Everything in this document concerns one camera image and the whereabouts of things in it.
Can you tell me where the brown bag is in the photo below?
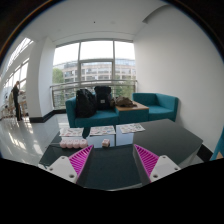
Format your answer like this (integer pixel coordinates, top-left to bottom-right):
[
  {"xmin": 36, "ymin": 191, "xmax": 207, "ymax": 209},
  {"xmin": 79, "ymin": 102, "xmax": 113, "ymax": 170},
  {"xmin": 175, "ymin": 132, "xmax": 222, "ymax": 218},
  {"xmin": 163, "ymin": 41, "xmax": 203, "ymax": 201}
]
[{"xmin": 113, "ymin": 95, "xmax": 138, "ymax": 109}]

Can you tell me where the metal window railing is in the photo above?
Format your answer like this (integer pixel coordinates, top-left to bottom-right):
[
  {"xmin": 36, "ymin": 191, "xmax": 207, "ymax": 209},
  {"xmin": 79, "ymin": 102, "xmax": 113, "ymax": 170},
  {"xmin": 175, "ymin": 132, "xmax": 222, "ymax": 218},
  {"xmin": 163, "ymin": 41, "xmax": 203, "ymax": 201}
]
[{"xmin": 49, "ymin": 78, "xmax": 139, "ymax": 110}]

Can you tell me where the teal sofa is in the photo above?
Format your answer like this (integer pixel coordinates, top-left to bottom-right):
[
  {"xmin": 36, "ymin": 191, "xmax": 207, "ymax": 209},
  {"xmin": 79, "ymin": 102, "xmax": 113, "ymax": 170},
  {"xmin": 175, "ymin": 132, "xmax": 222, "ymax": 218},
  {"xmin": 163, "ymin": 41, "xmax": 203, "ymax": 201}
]
[{"xmin": 64, "ymin": 92, "xmax": 180, "ymax": 129}]

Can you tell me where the wooden sofa side table top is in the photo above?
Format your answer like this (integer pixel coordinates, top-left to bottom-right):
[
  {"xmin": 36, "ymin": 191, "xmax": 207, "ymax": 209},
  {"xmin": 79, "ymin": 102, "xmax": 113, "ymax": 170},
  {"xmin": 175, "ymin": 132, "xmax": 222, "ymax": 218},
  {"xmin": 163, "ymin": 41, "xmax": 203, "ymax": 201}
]
[{"xmin": 114, "ymin": 101, "xmax": 150, "ymax": 113}]

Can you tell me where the sticker sheet with round plate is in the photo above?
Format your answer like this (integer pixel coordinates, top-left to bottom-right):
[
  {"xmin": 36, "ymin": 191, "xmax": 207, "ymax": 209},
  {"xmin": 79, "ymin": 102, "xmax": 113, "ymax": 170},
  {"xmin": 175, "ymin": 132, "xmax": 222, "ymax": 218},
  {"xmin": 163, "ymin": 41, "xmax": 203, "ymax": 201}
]
[{"xmin": 88, "ymin": 124, "xmax": 117, "ymax": 137}]

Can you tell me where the black backpack with white label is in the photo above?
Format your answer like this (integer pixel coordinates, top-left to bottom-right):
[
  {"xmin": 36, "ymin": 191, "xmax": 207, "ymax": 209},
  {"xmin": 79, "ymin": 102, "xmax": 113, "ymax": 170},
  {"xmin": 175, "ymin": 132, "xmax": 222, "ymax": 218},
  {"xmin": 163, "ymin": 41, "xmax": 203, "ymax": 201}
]
[{"xmin": 93, "ymin": 85, "xmax": 113, "ymax": 111}]

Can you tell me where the sticker sheet with red items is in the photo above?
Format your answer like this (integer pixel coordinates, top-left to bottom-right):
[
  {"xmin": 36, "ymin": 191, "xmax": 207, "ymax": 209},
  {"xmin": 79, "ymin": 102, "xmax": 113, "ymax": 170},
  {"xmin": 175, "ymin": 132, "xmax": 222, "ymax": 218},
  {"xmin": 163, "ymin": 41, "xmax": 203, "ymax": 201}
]
[{"xmin": 58, "ymin": 126, "xmax": 85, "ymax": 138}]

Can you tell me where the pink charger block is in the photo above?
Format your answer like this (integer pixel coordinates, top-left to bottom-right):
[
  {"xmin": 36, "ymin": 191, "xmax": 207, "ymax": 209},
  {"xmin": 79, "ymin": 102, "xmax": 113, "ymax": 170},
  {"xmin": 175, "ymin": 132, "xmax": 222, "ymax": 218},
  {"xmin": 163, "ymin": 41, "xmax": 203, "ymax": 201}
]
[{"xmin": 101, "ymin": 138, "xmax": 112, "ymax": 149}]

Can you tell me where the large black backpack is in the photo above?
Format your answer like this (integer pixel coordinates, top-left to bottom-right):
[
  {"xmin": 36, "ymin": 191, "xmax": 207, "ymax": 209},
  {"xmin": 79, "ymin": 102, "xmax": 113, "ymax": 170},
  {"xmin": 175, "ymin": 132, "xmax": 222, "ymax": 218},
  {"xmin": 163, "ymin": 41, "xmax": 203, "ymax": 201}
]
[{"xmin": 74, "ymin": 88, "xmax": 98, "ymax": 119}]

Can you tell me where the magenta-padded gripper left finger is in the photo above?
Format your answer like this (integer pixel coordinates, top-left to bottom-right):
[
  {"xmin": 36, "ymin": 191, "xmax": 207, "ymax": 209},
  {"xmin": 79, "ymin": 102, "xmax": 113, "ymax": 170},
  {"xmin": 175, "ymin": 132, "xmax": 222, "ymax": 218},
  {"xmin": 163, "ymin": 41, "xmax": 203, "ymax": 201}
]
[{"xmin": 46, "ymin": 144, "xmax": 95, "ymax": 185}]

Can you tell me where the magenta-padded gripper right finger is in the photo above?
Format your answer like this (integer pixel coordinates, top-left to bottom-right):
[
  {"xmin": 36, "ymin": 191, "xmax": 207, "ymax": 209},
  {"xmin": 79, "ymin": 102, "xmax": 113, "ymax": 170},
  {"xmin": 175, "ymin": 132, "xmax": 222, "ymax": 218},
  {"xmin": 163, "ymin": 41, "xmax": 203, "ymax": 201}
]
[{"xmin": 132, "ymin": 143, "xmax": 182, "ymax": 186}]

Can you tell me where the sticker sheet with green items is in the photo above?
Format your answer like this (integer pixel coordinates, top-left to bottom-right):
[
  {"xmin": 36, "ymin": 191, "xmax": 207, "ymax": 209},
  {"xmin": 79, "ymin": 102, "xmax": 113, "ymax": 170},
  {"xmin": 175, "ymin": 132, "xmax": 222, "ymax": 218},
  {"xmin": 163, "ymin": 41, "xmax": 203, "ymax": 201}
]
[{"xmin": 118, "ymin": 122, "xmax": 147, "ymax": 135}]

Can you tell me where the person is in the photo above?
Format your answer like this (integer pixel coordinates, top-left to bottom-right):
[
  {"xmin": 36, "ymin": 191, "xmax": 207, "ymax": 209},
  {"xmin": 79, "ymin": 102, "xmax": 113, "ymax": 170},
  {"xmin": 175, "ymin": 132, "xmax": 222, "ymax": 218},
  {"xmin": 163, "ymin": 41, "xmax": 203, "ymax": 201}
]
[{"xmin": 11, "ymin": 83, "xmax": 24, "ymax": 122}]

